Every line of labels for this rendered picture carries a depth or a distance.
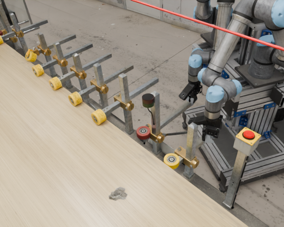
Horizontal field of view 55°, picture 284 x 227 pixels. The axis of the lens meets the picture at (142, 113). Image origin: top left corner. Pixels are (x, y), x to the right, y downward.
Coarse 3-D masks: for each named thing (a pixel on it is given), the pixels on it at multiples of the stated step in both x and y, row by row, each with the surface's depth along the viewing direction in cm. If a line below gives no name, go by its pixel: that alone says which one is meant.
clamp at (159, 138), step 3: (150, 126) 162; (150, 129) 160; (153, 135) 156; (159, 135) 156; (162, 135) 156; (150, 138) 161; (153, 138) 158; (156, 138) 156; (159, 138) 155; (162, 138) 157; (156, 141) 156; (159, 141) 156; (162, 141) 158
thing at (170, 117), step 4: (184, 104) 176; (188, 104) 176; (180, 108) 174; (184, 108) 174; (176, 112) 171; (180, 112) 172; (168, 116) 169; (172, 116) 168; (176, 116) 171; (164, 120) 166; (168, 120) 166; (172, 120) 170; (160, 124) 164; (164, 124) 165; (160, 128) 164; (140, 140) 159; (144, 140) 157
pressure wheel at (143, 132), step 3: (141, 126) 157; (144, 126) 157; (138, 129) 155; (141, 129) 156; (144, 129) 156; (147, 129) 155; (138, 132) 154; (141, 132) 154; (144, 132) 154; (147, 132) 153; (150, 132) 154; (138, 135) 153; (141, 135) 152; (144, 135) 152; (147, 135) 152; (150, 135) 155; (141, 138) 153; (144, 138) 153; (147, 138) 154
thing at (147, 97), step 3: (147, 93) 137; (144, 96) 136; (147, 96) 135; (150, 96) 135; (144, 99) 134; (147, 99) 134; (150, 99) 134; (147, 108) 140; (150, 111) 142; (153, 120) 148; (153, 123) 150
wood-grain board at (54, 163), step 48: (0, 48) 241; (0, 96) 188; (48, 96) 184; (0, 144) 154; (48, 144) 152; (96, 144) 150; (0, 192) 131; (48, 192) 129; (96, 192) 127; (144, 192) 126; (192, 192) 124
